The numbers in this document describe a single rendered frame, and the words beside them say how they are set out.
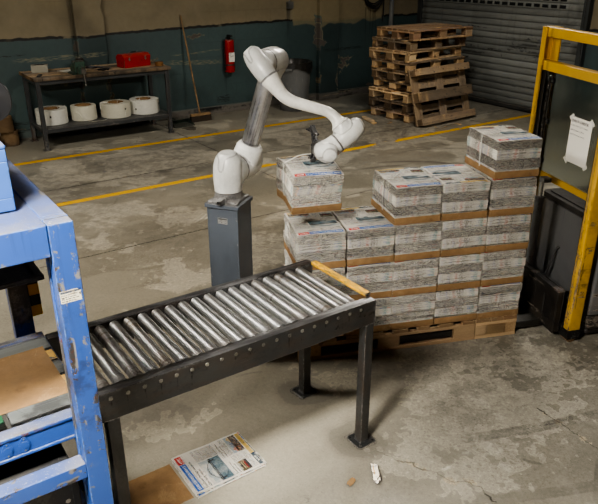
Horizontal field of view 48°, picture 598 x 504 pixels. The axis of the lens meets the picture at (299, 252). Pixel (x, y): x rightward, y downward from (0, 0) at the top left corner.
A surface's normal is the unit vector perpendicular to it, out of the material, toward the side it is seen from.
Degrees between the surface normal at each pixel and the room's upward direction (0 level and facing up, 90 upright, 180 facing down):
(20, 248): 90
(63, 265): 90
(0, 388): 0
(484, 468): 0
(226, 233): 90
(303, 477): 0
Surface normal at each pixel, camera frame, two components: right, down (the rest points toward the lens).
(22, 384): 0.00, -0.91
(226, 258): -0.33, 0.38
